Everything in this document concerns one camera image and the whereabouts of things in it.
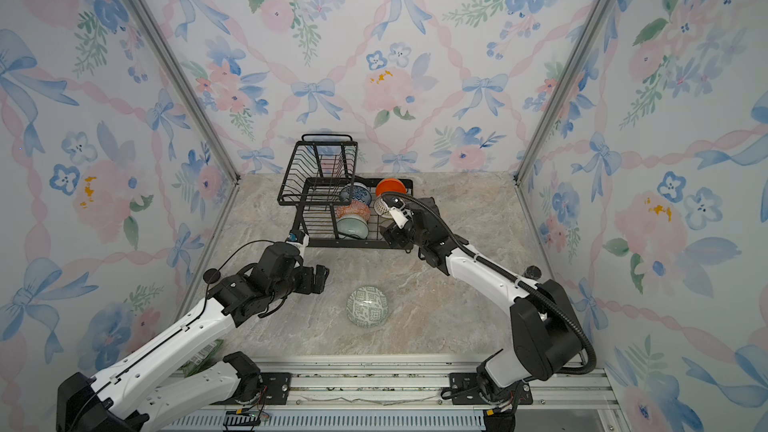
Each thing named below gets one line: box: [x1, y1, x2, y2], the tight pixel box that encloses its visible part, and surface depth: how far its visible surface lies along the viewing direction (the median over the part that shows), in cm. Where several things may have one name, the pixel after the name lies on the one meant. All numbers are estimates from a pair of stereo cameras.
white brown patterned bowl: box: [374, 197, 390, 215], surface depth 108 cm
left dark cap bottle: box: [202, 268, 221, 284], surface depth 85 cm
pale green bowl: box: [336, 214, 369, 240], surface depth 100 cm
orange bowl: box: [376, 178, 407, 197], surface depth 109 cm
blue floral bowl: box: [340, 182, 373, 205], surface depth 110 cm
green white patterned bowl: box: [346, 286, 389, 329], surface depth 87 cm
